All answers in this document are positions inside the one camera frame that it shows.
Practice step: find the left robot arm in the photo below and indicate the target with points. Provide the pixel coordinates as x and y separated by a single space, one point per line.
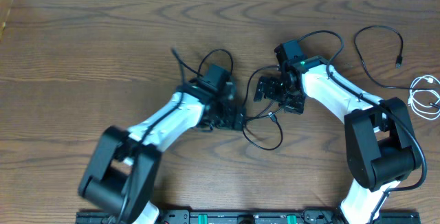
121 173

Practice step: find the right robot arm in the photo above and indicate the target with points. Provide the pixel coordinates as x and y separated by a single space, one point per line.
381 148

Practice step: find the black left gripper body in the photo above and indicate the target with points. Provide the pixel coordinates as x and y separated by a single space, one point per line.
223 115

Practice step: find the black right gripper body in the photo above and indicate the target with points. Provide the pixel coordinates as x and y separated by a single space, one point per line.
278 91

